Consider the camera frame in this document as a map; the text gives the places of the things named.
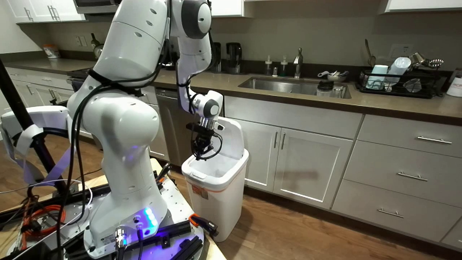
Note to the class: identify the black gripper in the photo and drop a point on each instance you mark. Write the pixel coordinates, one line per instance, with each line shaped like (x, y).
(204, 131)

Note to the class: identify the white trash bin lid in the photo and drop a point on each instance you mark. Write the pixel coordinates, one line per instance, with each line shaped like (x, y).
(232, 137)

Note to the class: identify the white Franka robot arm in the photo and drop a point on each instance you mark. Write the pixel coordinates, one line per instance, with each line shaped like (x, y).
(124, 124)

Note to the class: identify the white plastic trash bin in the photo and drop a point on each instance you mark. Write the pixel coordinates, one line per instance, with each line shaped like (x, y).
(217, 202)

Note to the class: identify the stainless steel dishwasher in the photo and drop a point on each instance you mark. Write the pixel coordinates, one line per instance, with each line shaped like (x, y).
(167, 130)

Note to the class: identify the narrow grey cabinet door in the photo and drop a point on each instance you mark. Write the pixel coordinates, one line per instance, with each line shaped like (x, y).
(260, 153)

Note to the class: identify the robot mounting platform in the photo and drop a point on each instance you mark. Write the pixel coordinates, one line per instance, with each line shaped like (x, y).
(182, 206)

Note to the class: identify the black clamp orange tip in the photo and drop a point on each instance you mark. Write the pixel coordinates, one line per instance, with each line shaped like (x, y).
(204, 223)

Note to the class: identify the black coffee maker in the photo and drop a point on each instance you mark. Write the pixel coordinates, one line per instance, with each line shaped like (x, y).
(234, 57)

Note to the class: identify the grey sink front panel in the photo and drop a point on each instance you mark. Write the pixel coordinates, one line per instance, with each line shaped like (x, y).
(293, 115)

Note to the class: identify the stainless steel sink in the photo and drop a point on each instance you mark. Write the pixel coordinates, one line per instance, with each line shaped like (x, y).
(293, 86)

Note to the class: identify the wide grey cabinet door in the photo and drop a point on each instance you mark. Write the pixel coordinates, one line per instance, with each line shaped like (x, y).
(312, 167)

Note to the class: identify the chrome kitchen faucet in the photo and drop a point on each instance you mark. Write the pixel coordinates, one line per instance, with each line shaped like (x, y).
(297, 62)

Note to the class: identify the dark metal kettle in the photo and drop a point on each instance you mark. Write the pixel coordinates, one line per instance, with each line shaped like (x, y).
(95, 47)

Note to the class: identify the dish brush and sponge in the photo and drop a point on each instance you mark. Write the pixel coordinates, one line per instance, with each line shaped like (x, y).
(332, 75)

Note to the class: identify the range hood microwave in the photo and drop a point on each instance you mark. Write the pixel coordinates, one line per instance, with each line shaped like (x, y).
(95, 5)

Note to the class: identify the clear cup in rack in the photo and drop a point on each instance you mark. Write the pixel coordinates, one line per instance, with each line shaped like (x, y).
(378, 73)

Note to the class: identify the deep grey drawer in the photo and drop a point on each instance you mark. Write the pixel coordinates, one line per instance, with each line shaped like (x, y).
(394, 210)

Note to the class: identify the medium grey drawer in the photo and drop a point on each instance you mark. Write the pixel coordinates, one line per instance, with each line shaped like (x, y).
(404, 174)

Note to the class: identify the shallow grey drawer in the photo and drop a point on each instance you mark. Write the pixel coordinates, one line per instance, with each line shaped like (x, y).
(413, 137)

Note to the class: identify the white container in rack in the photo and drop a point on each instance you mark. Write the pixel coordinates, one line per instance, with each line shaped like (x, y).
(398, 66)

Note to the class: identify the black dish rack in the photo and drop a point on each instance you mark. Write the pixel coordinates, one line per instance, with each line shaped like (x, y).
(423, 86)

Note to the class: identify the white paper towel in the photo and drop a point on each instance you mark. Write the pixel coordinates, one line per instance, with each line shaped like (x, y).
(455, 86)

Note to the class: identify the white upper cabinet plain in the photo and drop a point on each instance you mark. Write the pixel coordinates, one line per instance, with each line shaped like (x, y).
(423, 4)

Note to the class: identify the black camera stand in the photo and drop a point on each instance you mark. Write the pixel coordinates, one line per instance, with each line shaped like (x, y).
(22, 115)

